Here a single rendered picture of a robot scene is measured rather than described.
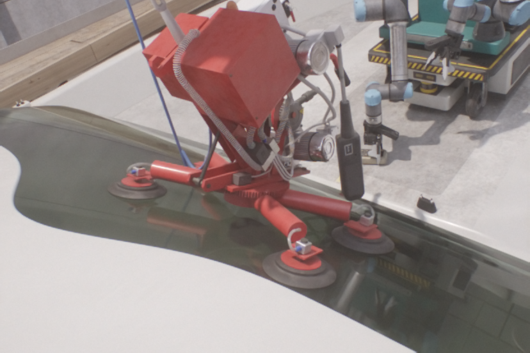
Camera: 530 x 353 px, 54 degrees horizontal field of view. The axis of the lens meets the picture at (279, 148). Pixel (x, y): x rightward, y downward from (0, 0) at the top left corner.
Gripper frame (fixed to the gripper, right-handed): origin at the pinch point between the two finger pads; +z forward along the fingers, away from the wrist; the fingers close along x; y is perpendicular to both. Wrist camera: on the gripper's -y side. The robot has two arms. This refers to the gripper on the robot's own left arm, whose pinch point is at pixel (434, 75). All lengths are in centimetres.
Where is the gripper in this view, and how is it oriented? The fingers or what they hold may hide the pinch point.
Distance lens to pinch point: 248.0
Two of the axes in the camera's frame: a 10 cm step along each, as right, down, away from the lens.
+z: -2.3, 9.0, 3.8
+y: 9.2, 0.7, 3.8
